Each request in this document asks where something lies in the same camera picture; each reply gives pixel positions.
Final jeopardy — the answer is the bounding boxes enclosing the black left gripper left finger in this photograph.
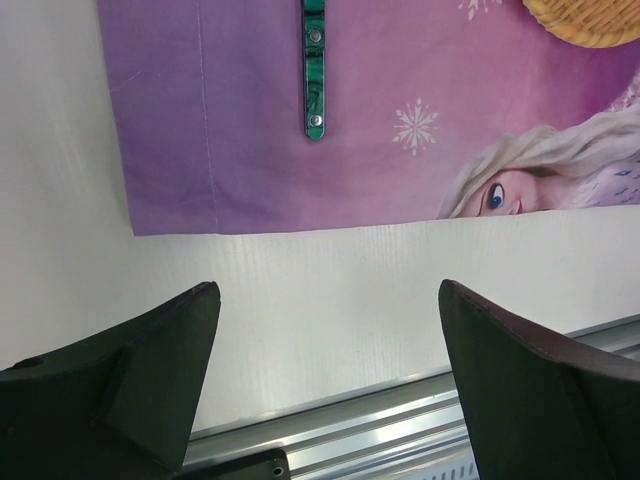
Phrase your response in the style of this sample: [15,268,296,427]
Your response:
[1,282,221,479]

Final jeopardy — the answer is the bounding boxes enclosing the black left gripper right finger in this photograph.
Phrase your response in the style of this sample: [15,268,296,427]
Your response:
[438,280,639,479]

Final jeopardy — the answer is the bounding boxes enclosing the purple printed cloth placemat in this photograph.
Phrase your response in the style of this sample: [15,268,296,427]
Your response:
[97,1,639,235]

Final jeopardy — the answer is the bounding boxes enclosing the round woven orange plate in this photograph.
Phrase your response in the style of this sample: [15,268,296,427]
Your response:
[523,0,640,49]

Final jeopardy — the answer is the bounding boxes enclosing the green-handled cutlery piece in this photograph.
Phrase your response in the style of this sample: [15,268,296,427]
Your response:
[300,0,326,141]

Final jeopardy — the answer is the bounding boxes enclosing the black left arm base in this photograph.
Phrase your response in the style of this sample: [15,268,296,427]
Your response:
[175,449,291,480]

